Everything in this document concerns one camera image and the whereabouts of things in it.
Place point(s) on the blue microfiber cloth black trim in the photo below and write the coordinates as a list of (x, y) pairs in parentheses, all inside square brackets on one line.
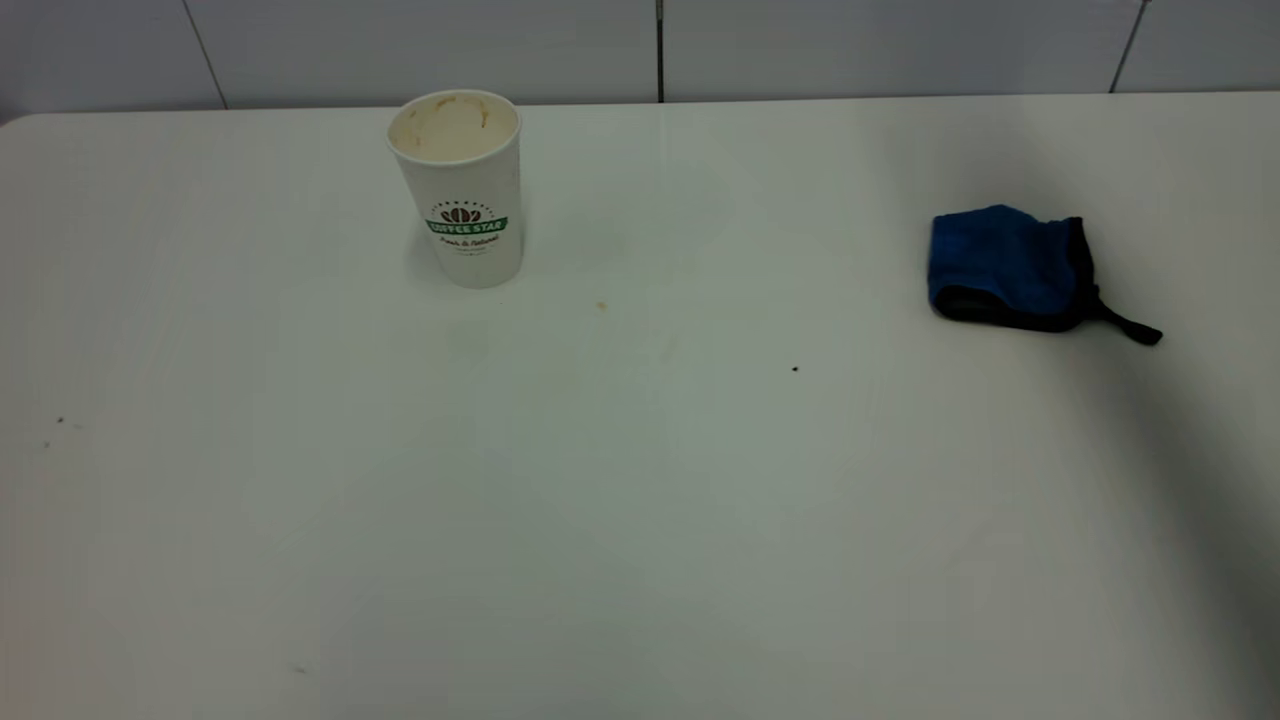
[(1005, 265)]

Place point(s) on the white paper coffee cup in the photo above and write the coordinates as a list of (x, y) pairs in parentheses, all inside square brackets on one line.
[(465, 200)]

